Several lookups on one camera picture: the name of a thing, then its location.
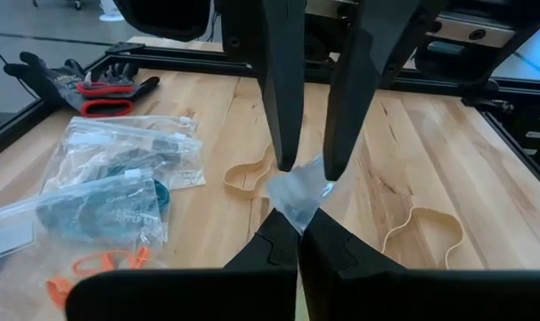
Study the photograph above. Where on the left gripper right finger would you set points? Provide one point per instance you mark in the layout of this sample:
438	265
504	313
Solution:
408	294

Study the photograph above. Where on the clear zip bag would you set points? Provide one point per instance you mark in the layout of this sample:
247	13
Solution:
96	214
118	134
29	272
296	196

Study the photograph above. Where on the large tan rubber band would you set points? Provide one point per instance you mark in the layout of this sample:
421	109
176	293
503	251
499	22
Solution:
462	234

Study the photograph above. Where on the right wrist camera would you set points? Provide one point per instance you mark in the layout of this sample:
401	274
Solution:
163	18

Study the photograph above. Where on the wide blue rubber band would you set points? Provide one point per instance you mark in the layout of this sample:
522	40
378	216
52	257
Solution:
87	214

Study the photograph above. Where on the wide black rubber band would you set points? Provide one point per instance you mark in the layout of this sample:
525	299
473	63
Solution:
127	158

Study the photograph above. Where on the red resistance band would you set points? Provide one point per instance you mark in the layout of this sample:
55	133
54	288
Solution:
118	88

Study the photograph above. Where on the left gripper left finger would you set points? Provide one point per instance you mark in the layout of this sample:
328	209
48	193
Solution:
185	294

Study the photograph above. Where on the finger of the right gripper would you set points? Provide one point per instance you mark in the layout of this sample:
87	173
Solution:
359	89
285	89

